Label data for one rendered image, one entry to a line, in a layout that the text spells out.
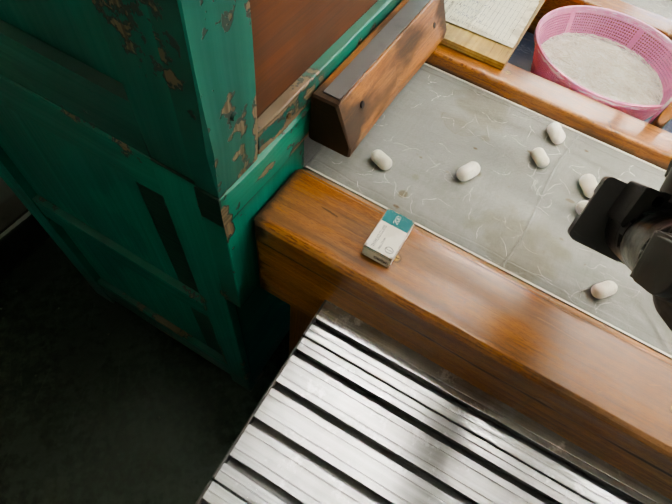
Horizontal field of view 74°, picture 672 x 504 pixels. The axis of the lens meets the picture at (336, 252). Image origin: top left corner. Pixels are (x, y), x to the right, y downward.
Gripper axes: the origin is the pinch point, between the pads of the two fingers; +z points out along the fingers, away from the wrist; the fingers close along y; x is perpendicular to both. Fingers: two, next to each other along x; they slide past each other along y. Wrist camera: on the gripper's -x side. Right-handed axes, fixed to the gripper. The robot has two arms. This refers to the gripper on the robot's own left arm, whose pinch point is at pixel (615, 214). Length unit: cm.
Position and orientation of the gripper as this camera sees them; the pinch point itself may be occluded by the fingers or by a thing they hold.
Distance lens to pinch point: 58.2
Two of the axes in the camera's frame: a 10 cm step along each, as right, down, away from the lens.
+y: -8.6, -4.8, 1.7
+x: -3.9, 8.4, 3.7
